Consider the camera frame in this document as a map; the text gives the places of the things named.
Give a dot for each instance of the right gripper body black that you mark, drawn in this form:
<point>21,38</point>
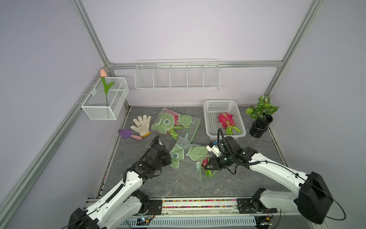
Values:
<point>221,161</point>

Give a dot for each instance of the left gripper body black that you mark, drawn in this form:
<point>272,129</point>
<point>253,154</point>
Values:
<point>165,161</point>

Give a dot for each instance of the zip-top bag green print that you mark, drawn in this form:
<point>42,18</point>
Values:
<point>187,129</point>
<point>190,159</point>

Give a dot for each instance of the pink dragon fruit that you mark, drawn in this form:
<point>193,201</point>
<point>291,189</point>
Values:
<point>207,168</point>
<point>227,122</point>

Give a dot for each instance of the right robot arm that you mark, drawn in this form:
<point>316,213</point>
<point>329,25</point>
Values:
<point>307,194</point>

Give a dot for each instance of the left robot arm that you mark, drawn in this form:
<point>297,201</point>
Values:
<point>125,199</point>

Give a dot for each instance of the dragon fruit in far bag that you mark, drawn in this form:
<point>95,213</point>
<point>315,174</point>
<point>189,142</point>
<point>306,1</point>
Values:
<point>172,130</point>

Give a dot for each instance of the white knit glove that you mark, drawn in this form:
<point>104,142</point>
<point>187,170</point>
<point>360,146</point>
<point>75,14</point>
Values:
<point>142,125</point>

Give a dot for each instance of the purple pink spatula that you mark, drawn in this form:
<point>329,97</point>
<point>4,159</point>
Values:
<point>126,134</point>

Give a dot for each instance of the white plastic basket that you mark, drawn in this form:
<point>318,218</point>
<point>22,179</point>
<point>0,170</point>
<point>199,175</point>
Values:
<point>212,109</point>

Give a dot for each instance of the potted green plant black vase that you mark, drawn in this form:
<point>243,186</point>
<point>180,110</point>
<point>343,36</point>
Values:
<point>262,115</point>

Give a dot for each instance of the artificial pink tulip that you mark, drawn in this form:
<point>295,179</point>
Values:
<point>103,75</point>

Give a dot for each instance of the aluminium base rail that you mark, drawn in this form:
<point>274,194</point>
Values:
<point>200,204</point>

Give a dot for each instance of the white vented cable duct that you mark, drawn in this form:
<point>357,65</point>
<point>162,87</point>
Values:
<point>189,222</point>

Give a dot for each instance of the white mesh wall box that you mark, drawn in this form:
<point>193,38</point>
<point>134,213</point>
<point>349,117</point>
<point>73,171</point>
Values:
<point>95,106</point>

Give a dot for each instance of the white wire wall shelf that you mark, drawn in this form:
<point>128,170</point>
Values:
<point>177,74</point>

